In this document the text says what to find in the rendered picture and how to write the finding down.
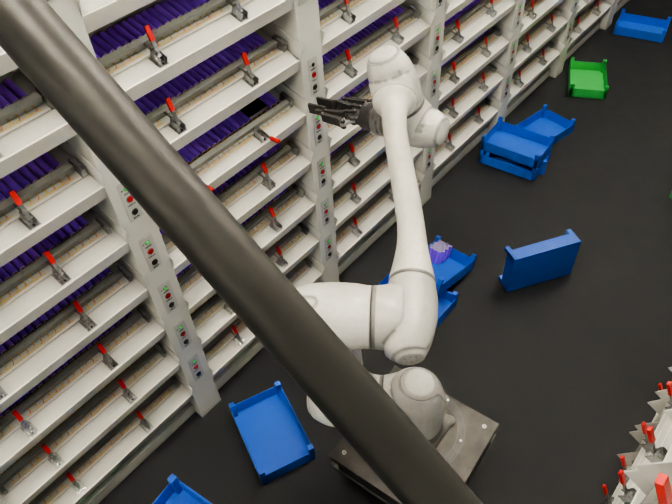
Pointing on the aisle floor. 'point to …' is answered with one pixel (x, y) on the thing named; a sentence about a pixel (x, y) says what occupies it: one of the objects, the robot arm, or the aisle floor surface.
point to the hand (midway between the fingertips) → (322, 106)
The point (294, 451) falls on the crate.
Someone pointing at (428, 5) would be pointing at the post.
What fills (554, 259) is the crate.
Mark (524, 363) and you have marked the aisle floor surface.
